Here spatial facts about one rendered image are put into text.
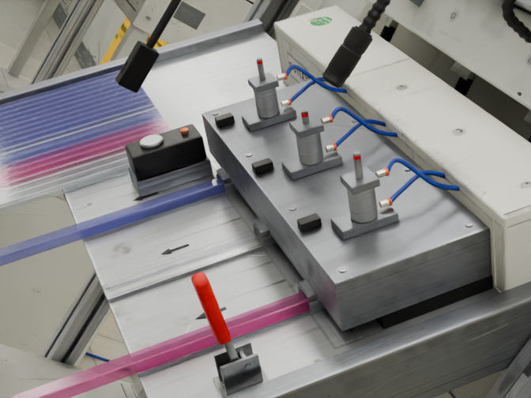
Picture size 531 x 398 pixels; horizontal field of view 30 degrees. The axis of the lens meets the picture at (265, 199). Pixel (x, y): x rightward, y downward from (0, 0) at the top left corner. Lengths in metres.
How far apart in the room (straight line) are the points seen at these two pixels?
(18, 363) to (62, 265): 0.88
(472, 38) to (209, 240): 0.31
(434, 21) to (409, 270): 0.32
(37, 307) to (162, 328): 1.56
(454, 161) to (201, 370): 0.27
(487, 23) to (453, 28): 0.04
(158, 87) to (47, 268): 1.14
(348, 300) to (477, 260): 0.11
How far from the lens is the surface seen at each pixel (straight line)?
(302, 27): 1.14
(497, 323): 0.80
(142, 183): 1.02
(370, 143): 0.92
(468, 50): 0.96
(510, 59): 0.91
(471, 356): 0.80
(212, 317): 0.72
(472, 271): 0.81
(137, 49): 0.95
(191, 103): 1.20
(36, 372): 1.49
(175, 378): 0.79
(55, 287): 2.37
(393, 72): 1.01
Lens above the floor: 1.32
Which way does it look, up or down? 13 degrees down
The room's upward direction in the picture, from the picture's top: 33 degrees clockwise
